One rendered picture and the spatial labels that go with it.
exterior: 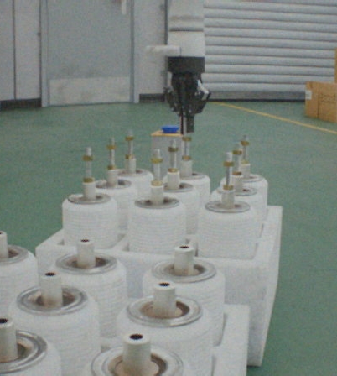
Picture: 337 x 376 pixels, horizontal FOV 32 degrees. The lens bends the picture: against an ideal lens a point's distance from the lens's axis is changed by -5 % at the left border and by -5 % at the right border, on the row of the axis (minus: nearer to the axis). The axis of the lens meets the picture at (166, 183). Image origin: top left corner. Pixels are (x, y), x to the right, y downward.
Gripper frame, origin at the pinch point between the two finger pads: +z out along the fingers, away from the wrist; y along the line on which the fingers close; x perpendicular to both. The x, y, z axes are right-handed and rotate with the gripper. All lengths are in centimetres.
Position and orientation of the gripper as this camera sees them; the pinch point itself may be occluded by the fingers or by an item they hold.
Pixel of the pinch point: (186, 125)
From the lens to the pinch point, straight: 122.6
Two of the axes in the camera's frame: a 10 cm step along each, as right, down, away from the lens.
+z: 0.0, 9.8, 2.1
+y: -6.0, -1.7, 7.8
